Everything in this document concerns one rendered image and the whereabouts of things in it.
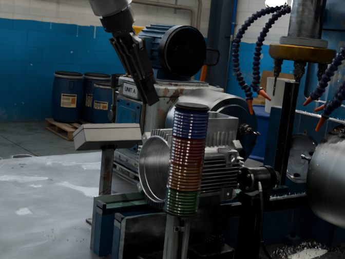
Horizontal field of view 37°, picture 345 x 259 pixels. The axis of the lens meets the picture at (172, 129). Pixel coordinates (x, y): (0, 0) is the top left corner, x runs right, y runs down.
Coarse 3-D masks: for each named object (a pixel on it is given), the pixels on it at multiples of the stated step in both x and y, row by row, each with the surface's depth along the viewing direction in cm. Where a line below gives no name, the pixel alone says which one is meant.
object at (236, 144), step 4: (148, 132) 126; (144, 136) 126; (148, 136) 126; (144, 140) 126; (236, 140) 127; (232, 144) 127; (236, 144) 126; (240, 144) 127; (232, 148) 127; (236, 148) 126; (240, 148) 127; (140, 184) 128; (140, 188) 128; (140, 192) 129; (144, 192) 130; (232, 196) 128
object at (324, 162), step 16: (336, 128) 122; (320, 144) 120; (336, 144) 117; (320, 160) 118; (336, 160) 115; (320, 176) 117; (336, 176) 114; (320, 192) 118; (336, 192) 114; (320, 208) 120; (336, 208) 115; (336, 224) 121
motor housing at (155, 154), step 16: (144, 144) 126; (160, 144) 129; (144, 160) 129; (160, 160) 132; (208, 160) 121; (224, 160) 123; (144, 176) 129; (160, 176) 132; (208, 176) 120; (224, 176) 125; (160, 192) 128; (208, 192) 122; (160, 208) 122
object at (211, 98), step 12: (180, 96) 172; (192, 96) 166; (204, 96) 163; (216, 96) 160; (228, 96) 159; (216, 108) 157; (228, 108) 159; (240, 108) 162; (168, 120) 168; (240, 120) 163; (252, 120) 166; (240, 132) 163; (252, 144) 168; (240, 156) 165
